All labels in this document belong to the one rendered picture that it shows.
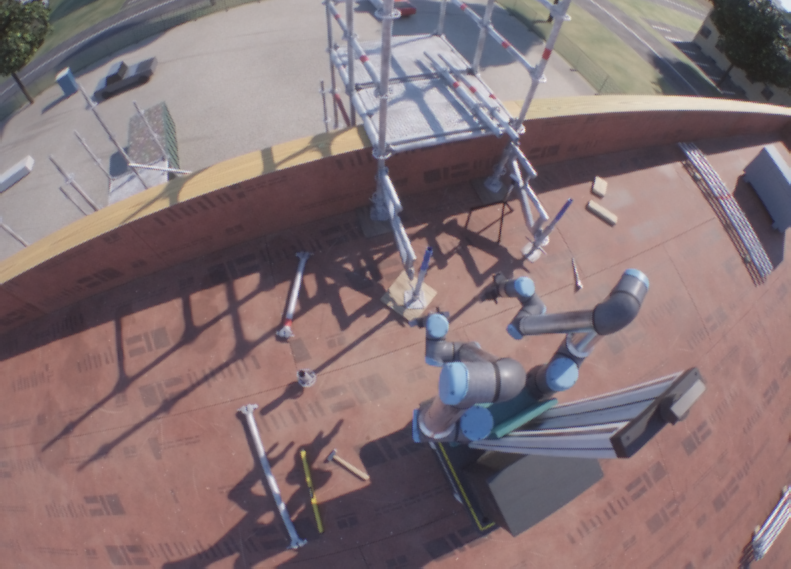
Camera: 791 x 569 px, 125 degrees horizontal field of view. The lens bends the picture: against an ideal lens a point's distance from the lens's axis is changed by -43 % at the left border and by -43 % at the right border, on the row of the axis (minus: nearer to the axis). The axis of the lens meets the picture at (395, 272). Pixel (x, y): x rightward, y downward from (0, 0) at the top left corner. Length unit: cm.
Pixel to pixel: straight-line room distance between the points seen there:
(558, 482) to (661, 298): 236
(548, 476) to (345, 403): 139
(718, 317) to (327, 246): 401
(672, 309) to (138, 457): 475
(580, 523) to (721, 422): 185
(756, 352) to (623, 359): 223
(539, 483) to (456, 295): 154
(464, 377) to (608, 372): 226
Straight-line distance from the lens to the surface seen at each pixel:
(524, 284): 167
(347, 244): 286
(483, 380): 97
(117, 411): 322
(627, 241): 379
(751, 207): 656
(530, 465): 180
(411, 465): 251
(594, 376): 302
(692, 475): 379
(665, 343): 362
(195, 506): 287
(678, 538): 382
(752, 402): 468
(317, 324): 262
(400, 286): 268
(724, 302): 460
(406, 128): 258
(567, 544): 301
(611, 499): 314
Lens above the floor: 248
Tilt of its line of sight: 65 degrees down
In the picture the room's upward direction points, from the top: 8 degrees clockwise
